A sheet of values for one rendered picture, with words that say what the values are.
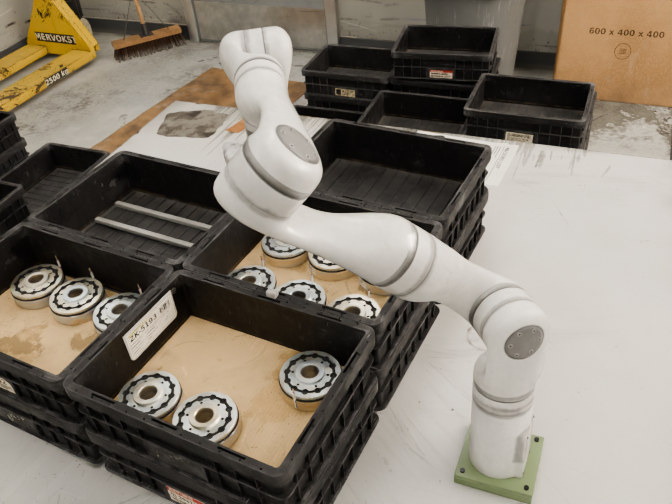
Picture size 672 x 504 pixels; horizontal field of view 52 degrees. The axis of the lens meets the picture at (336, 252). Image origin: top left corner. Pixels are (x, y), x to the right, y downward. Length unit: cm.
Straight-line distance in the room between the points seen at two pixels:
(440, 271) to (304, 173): 24
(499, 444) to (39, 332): 85
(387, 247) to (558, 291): 76
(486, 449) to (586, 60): 293
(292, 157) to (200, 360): 59
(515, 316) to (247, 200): 41
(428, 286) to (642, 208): 102
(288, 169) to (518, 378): 48
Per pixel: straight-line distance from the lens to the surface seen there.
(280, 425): 111
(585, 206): 178
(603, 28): 382
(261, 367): 120
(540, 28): 410
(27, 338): 141
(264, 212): 74
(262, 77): 90
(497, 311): 96
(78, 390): 112
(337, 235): 81
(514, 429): 110
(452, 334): 141
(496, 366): 99
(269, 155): 72
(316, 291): 127
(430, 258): 85
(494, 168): 190
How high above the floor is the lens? 170
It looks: 39 degrees down
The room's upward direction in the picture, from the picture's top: 6 degrees counter-clockwise
